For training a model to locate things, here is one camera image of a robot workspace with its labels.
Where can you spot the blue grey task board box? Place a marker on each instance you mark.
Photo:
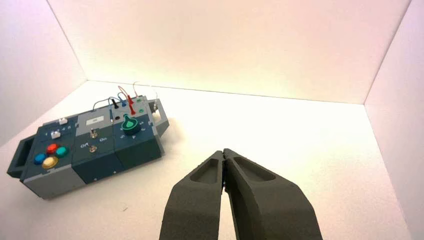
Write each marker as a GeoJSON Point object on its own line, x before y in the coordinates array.
{"type": "Point", "coordinates": [99, 159]}

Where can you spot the green rotary knob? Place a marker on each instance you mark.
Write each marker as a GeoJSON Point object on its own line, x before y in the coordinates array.
{"type": "Point", "coordinates": [130, 125]}

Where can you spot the blue round push button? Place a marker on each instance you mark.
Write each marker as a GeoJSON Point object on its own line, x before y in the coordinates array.
{"type": "Point", "coordinates": [40, 159]}

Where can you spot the yellow round push button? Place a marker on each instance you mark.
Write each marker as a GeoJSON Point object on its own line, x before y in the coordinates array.
{"type": "Point", "coordinates": [50, 162]}

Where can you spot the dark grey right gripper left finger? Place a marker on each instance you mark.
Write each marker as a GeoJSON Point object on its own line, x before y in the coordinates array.
{"type": "Point", "coordinates": [195, 205]}

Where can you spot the teal round push button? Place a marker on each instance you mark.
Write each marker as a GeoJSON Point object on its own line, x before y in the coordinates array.
{"type": "Point", "coordinates": [61, 152]}

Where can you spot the metal toggle switch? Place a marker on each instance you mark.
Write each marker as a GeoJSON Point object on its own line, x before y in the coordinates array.
{"type": "Point", "coordinates": [92, 148]}
{"type": "Point", "coordinates": [93, 133]}

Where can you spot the red round push button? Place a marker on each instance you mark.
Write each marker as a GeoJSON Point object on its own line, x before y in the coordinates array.
{"type": "Point", "coordinates": [52, 148]}

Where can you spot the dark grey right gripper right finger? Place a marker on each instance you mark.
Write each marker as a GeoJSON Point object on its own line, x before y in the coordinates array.
{"type": "Point", "coordinates": [268, 208]}

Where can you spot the white display label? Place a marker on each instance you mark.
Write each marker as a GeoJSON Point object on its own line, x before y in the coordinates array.
{"type": "Point", "coordinates": [94, 122]}

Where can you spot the white slider block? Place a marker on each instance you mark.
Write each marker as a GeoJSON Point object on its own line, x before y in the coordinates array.
{"type": "Point", "coordinates": [55, 134]}
{"type": "Point", "coordinates": [62, 121]}

